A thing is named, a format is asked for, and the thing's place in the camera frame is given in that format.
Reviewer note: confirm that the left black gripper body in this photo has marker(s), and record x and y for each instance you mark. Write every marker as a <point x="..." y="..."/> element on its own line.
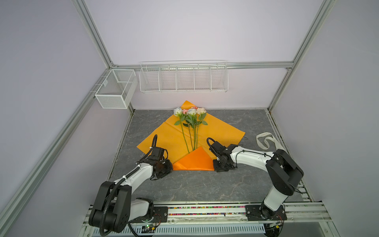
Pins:
<point x="165" y="169"/>

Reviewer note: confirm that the aluminium front rail frame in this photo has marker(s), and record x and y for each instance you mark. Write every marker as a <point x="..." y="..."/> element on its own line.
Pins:
<point x="226" y="219"/>

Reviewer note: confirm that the small white mesh basket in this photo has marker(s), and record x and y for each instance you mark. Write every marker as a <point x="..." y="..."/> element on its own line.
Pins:
<point x="117" y="89"/>

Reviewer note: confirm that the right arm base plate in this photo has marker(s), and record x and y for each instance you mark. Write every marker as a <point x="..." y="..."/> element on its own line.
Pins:
<point x="259" y="212"/>

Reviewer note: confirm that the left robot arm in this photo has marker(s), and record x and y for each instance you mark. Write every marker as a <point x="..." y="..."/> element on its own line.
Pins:
<point x="114" y="208"/>

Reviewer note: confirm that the white fake rose stem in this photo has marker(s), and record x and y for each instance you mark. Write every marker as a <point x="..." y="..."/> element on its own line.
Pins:
<point x="179" y="113"/>

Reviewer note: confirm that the white printed ribbon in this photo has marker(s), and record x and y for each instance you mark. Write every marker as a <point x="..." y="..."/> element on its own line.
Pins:
<point x="264" y="139"/>

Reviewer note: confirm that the orange wrapping paper sheet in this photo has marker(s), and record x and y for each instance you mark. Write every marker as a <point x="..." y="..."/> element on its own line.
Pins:
<point x="201" y="159"/>

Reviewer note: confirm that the cream fake rose stem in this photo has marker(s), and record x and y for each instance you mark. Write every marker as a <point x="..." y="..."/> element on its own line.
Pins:
<point x="200" y="116"/>

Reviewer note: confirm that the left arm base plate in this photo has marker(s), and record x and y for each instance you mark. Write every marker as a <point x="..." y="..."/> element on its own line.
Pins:
<point x="158" y="215"/>

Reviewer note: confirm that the long white wire basket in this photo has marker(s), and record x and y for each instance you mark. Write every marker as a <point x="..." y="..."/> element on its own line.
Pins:
<point x="184" y="76"/>

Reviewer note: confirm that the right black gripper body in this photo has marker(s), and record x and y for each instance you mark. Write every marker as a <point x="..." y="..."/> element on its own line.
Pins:
<point x="218" y="166"/>

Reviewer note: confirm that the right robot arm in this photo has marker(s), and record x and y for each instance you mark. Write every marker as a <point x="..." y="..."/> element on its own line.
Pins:
<point x="283" y="171"/>

